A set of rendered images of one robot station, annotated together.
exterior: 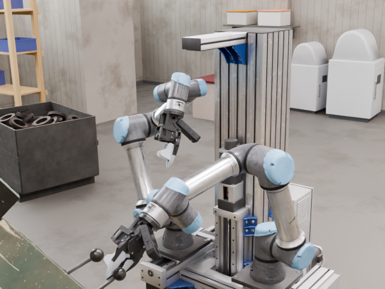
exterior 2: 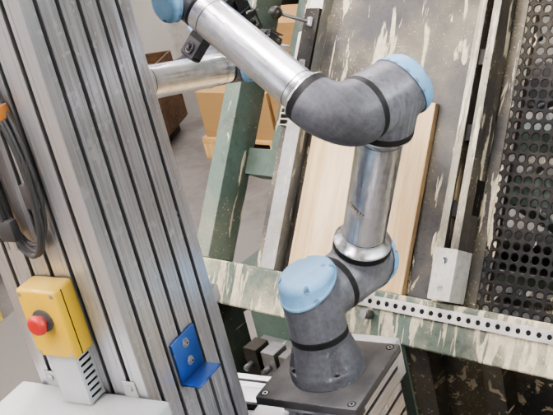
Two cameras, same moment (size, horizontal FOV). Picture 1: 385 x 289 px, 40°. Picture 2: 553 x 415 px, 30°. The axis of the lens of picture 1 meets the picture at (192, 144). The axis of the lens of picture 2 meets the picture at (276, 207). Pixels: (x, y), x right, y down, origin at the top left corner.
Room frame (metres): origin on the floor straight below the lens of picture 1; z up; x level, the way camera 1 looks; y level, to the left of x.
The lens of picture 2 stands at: (4.04, -0.09, 2.18)
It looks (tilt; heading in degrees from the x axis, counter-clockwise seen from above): 24 degrees down; 175
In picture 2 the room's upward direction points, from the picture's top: 14 degrees counter-clockwise
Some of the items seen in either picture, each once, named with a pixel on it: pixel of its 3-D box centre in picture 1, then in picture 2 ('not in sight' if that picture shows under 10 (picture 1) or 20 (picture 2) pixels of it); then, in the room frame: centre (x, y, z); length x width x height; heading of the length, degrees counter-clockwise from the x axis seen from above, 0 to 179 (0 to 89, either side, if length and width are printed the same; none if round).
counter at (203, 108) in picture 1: (238, 91); not in sight; (9.73, -0.86, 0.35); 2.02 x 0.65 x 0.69; 141
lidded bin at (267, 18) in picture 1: (274, 18); not in sight; (10.24, -1.58, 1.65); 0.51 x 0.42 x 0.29; 51
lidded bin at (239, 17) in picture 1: (241, 17); not in sight; (10.69, -1.01, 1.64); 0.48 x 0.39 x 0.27; 51
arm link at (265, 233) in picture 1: (270, 239); not in sight; (1.98, -0.31, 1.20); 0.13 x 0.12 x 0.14; 38
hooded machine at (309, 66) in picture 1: (309, 76); not in sight; (9.62, -2.17, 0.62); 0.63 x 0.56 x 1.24; 51
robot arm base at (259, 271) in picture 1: (267, 264); not in sight; (1.99, -0.31, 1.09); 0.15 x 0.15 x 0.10
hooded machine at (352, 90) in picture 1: (356, 74); not in sight; (9.01, -2.84, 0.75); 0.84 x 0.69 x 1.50; 51
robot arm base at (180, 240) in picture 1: (177, 233); (322, 349); (2.30, 0.08, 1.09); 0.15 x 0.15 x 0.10
